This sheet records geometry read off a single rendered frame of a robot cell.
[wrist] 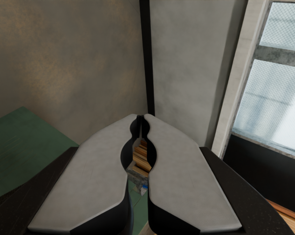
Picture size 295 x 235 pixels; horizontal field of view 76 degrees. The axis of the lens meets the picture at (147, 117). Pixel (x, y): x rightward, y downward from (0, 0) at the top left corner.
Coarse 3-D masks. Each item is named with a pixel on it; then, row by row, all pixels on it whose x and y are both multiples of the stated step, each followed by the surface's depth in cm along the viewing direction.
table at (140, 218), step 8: (144, 200) 58; (136, 208) 57; (144, 208) 56; (136, 216) 55; (144, 216) 55; (136, 224) 53; (144, 224) 53; (136, 232) 52; (144, 232) 55; (152, 232) 62
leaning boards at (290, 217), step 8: (144, 144) 221; (136, 152) 217; (144, 152) 209; (136, 160) 213; (144, 160) 206; (136, 168) 228; (144, 168) 229; (280, 208) 157; (288, 216) 155; (288, 224) 158
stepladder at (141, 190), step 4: (128, 168) 156; (128, 172) 156; (132, 172) 153; (136, 172) 153; (128, 176) 149; (132, 176) 148; (136, 176) 153; (140, 176) 150; (144, 176) 150; (132, 180) 149; (136, 180) 146; (140, 180) 145; (144, 180) 149; (136, 184) 149; (140, 184) 146; (144, 184) 143; (140, 188) 144; (144, 188) 146; (140, 192) 147; (144, 192) 153
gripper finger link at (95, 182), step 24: (120, 120) 11; (96, 144) 9; (120, 144) 9; (72, 168) 8; (96, 168) 8; (120, 168) 8; (72, 192) 6; (96, 192) 7; (120, 192) 7; (48, 216) 6; (72, 216) 6; (96, 216) 6; (120, 216) 6
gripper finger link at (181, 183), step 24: (144, 120) 11; (168, 144) 9; (192, 144) 9; (168, 168) 8; (192, 168) 8; (168, 192) 7; (192, 192) 7; (216, 192) 7; (168, 216) 6; (192, 216) 6; (216, 216) 6
